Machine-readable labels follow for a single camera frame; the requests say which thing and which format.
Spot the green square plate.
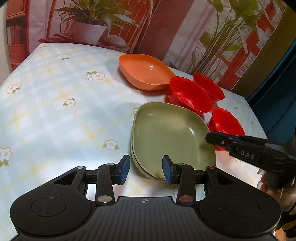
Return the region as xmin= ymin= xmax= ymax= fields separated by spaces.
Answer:
xmin=131 ymin=102 xmax=216 ymax=181

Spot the red bowl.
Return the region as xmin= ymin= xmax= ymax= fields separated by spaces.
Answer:
xmin=168 ymin=76 xmax=213 ymax=115
xmin=208 ymin=107 xmax=246 ymax=152
xmin=193 ymin=73 xmax=225 ymax=103

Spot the orange square plate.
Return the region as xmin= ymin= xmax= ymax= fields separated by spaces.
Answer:
xmin=118 ymin=54 xmax=175 ymax=91

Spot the person's right hand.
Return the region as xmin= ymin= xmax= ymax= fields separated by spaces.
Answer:
xmin=257 ymin=169 xmax=295 ymax=240

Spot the teal curtain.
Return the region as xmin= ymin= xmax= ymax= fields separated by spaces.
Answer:
xmin=247 ymin=42 xmax=295 ymax=145

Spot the printed room backdrop cloth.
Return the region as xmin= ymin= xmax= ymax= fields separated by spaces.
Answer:
xmin=6 ymin=1 xmax=287 ymax=90

